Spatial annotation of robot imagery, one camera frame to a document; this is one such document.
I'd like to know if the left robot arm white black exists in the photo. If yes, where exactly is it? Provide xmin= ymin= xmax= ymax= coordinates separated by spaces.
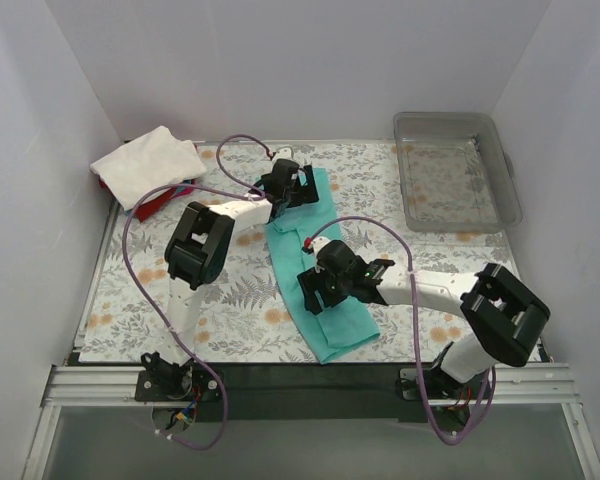
xmin=141 ymin=158 xmax=319 ymax=400

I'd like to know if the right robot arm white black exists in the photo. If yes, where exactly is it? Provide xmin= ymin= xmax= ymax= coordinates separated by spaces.
xmin=298 ymin=237 xmax=550 ymax=398

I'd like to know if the white folded t shirt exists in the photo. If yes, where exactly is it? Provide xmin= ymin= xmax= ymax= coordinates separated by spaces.
xmin=90 ymin=126 xmax=207 ymax=210

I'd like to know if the aluminium front rail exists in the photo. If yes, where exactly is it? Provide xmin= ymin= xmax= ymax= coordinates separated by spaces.
xmin=42 ymin=363 xmax=581 ymax=407

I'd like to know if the floral table mat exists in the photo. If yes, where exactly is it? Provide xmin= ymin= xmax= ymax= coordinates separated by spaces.
xmin=80 ymin=142 xmax=515 ymax=365

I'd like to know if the teal t shirt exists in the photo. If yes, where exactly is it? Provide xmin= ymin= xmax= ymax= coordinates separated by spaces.
xmin=265 ymin=168 xmax=380 ymax=364

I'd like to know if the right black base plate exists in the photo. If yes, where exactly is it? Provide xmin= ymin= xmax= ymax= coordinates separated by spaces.
xmin=396 ymin=364 xmax=495 ymax=410

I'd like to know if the clear plastic bin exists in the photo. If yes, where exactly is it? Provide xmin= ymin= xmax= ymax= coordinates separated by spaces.
xmin=393 ymin=112 xmax=522 ymax=234

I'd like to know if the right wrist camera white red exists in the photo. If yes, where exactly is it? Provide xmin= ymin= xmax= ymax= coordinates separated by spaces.
xmin=302 ymin=236 xmax=331 ymax=272

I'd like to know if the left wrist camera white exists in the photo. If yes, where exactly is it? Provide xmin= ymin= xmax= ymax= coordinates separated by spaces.
xmin=269 ymin=146 xmax=294 ymax=162

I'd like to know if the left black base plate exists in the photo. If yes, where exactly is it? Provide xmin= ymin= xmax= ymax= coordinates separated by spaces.
xmin=134 ymin=367 xmax=222 ymax=402

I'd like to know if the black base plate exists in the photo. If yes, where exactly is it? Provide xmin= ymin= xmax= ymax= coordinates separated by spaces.
xmin=396 ymin=364 xmax=495 ymax=410
xmin=134 ymin=367 xmax=222 ymax=402

